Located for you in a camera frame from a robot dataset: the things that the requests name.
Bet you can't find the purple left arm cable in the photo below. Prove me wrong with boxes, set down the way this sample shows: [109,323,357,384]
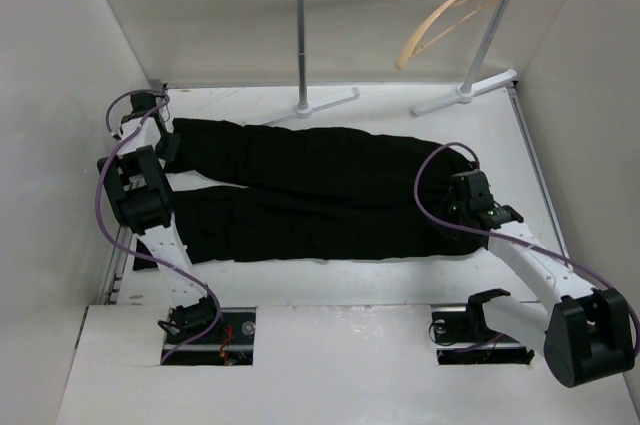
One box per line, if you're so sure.
[94,88,223,365]

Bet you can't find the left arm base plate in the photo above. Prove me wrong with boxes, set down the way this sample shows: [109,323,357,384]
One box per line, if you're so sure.
[159,308,257,366]

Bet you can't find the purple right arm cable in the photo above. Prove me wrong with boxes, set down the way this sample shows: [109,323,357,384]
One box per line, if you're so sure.
[413,141,640,351]

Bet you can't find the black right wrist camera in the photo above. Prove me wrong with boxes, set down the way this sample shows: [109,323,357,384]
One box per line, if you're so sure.
[451,170,494,212]

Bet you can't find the beige wooden hanger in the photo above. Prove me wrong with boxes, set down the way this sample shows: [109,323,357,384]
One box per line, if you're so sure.
[394,0,498,70]

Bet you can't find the black trousers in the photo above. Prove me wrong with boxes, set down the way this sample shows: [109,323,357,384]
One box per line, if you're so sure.
[165,118,479,264]

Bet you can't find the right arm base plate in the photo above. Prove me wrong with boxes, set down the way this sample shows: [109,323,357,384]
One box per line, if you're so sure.
[428,306,535,366]

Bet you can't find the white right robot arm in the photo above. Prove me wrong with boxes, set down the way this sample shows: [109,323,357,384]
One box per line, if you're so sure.
[445,176,636,388]

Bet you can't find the white metal clothes rack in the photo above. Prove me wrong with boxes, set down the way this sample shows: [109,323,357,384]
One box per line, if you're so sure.
[243,0,532,132]

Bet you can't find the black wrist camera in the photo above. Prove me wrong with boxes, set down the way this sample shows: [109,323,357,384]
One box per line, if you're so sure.
[451,170,494,212]
[130,92,158,116]

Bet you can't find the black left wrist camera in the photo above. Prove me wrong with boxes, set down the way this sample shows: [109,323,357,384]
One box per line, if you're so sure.
[130,92,158,116]

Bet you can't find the aluminium table edge rail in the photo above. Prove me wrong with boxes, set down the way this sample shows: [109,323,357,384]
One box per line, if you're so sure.
[506,82,568,256]

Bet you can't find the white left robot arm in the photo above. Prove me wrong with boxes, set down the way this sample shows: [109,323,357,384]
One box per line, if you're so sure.
[94,113,225,346]

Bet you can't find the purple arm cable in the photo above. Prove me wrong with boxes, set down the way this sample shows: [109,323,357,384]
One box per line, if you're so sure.
[94,88,223,365]
[413,141,640,351]

